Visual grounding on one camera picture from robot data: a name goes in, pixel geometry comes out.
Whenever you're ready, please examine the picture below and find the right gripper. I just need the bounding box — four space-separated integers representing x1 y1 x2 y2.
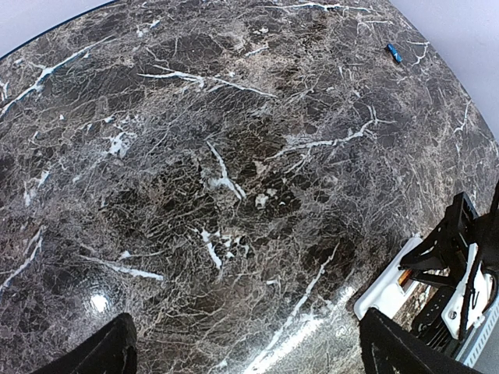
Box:
398 192 478 288

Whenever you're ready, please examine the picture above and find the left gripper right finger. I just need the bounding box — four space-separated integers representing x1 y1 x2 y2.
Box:
359 308 476 373

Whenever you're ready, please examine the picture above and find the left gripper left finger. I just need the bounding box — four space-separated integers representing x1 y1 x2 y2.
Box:
34 312 137 374

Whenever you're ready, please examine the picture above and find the orange battery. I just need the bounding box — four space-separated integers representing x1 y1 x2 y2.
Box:
398 270 412 289

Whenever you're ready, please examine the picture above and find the white remote control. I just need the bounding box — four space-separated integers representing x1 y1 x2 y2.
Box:
353 237 423 320

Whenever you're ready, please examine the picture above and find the blue battery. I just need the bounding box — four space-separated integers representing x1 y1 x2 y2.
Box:
385 44 402 64

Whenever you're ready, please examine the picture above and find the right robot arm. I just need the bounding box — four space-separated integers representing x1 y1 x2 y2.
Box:
398 192 498 288

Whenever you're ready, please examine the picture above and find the white slotted cable duct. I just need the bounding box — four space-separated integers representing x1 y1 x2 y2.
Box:
455 300 498 373

